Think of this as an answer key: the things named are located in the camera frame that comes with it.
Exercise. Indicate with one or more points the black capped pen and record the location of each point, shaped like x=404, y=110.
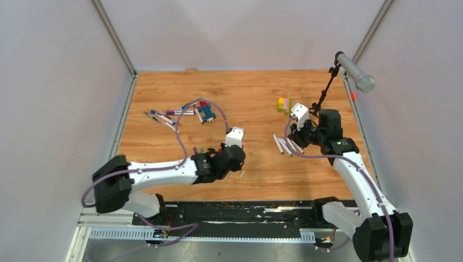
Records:
x=291, y=145

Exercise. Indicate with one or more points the blue red block toy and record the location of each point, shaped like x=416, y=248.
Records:
x=205, y=112

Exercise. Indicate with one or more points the colourful block stack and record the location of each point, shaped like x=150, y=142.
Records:
x=283, y=105

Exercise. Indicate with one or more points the grey pen far left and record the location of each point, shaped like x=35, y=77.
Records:
x=154, y=118

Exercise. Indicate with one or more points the white pen by blocks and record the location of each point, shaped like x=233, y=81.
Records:
x=198, y=115

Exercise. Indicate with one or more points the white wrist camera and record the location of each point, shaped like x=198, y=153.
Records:
x=300, y=113
x=234, y=137

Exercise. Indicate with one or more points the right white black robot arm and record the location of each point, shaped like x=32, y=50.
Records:
x=379, y=231

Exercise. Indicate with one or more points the blue capped pen left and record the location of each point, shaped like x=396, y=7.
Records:
x=163, y=117

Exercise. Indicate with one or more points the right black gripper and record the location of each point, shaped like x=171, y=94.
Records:
x=296, y=135

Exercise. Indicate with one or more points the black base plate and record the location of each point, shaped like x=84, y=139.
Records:
x=240, y=219

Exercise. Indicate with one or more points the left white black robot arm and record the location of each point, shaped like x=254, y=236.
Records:
x=119, y=184

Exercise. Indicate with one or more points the white pen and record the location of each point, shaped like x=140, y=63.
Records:
x=284, y=145
x=198, y=115

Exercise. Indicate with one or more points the blue capped pen upper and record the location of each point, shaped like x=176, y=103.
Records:
x=186, y=106

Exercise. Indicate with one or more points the orange capped pen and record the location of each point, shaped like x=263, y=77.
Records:
x=172, y=127

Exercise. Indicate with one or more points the white pen body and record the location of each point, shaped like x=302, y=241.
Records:
x=279, y=146

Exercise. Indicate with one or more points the red capped short pen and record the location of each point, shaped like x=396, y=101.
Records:
x=299, y=149

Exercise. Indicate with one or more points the silver microphone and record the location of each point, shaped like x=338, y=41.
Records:
x=363, y=82

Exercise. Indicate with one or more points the blue capped pen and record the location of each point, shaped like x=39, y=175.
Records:
x=163, y=117
x=186, y=106

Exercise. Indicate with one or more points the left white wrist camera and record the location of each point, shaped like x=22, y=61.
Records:
x=234, y=137

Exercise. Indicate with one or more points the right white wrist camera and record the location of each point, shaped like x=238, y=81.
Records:
x=300, y=113

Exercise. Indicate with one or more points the black microphone stand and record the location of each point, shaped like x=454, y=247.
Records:
x=316, y=107

